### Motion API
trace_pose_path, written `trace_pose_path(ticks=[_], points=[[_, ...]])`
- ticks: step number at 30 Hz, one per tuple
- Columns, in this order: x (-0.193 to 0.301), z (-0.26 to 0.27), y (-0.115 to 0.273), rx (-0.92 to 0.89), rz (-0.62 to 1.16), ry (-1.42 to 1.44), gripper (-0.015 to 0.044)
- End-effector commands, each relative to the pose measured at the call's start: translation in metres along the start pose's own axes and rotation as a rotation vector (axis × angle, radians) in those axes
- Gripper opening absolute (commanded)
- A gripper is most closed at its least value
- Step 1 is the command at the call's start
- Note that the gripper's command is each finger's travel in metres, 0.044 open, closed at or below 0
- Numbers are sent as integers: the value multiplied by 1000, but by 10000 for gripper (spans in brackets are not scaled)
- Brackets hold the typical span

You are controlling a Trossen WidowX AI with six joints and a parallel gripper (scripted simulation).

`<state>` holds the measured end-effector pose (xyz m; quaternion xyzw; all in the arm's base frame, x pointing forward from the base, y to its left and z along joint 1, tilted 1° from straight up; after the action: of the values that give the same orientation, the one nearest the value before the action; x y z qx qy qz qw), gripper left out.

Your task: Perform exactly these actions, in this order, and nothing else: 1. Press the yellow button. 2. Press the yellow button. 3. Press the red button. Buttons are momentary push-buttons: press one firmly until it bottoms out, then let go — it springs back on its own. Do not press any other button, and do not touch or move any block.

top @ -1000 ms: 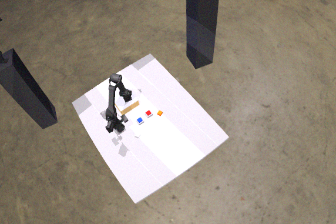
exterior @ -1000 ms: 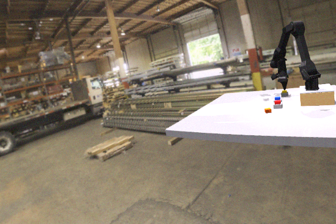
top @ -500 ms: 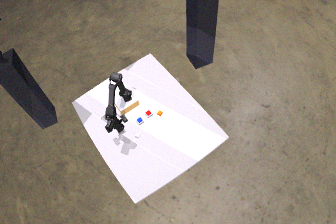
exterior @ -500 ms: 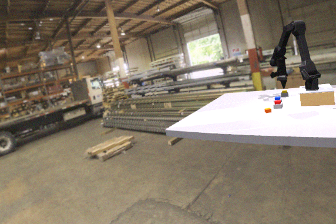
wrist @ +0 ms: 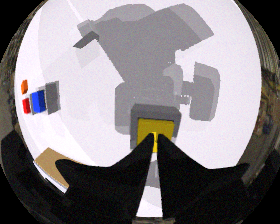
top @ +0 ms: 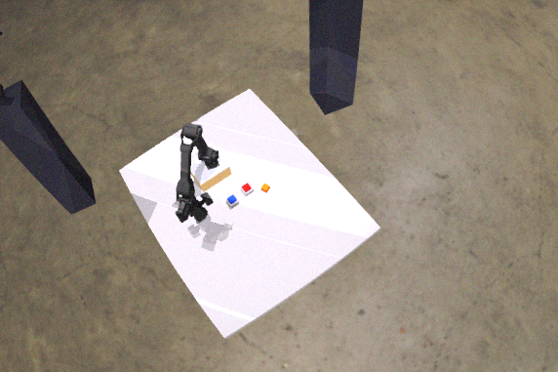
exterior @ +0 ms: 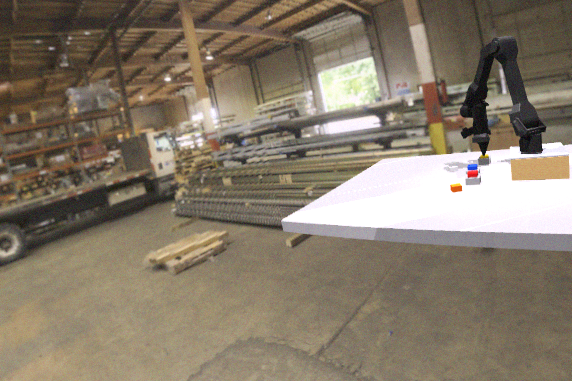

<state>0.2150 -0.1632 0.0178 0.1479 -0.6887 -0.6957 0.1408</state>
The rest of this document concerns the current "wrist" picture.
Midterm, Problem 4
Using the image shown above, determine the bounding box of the yellow button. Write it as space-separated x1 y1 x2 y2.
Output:
131 103 183 153

